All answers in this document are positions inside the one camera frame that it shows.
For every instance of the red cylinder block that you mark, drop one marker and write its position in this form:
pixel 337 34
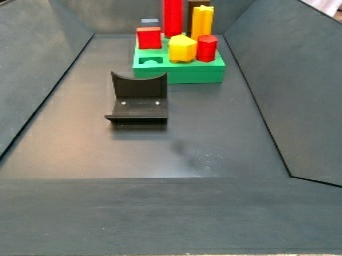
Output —
pixel 173 17

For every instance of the green shape sorter base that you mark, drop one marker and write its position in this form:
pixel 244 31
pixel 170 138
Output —
pixel 152 63

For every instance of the red hexagon block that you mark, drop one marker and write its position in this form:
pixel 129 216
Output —
pixel 208 44

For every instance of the red square block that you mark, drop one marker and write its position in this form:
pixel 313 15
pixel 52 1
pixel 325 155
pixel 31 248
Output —
pixel 149 37

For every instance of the black cradle stand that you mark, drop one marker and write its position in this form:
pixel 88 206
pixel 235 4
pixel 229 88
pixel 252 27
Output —
pixel 141 98

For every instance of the yellow star block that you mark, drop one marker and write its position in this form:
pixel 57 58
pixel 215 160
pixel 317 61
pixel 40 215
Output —
pixel 202 21

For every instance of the blue square block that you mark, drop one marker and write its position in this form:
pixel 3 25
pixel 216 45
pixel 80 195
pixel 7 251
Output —
pixel 150 22

